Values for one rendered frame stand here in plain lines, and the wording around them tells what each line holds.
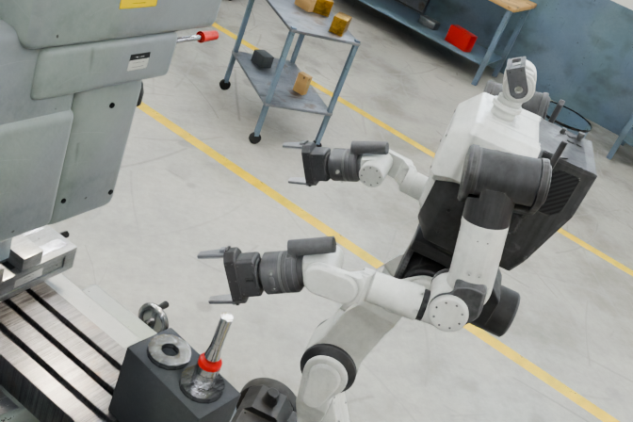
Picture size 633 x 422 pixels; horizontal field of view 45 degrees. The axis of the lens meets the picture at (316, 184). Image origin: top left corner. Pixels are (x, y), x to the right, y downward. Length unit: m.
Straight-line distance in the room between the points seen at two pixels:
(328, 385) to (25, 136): 0.97
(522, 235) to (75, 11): 0.97
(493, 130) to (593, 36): 7.20
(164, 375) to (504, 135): 0.82
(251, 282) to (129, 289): 2.02
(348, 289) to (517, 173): 0.39
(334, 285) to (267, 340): 2.05
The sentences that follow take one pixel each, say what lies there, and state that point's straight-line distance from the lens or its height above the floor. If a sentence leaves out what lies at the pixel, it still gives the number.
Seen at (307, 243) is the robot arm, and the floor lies 1.45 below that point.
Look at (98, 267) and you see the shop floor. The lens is 3.65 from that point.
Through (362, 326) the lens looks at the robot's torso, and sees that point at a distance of 1.87.
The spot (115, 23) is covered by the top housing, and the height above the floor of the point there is 1.77.
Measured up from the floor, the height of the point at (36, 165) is 1.50.
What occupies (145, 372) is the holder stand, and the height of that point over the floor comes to 1.14.
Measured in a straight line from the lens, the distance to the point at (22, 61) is 1.29.
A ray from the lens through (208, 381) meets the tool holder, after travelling 1.54.
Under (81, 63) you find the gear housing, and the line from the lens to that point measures 1.37.
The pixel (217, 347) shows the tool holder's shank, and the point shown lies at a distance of 1.50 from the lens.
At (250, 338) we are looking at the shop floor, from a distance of 3.53.
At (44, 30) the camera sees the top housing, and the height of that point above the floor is 1.77.
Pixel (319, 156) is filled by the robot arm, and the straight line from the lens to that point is 2.03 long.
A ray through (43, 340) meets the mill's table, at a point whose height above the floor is 0.97.
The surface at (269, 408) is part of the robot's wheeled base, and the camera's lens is 2.38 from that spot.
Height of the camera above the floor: 2.25
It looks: 27 degrees down
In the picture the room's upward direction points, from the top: 22 degrees clockwise
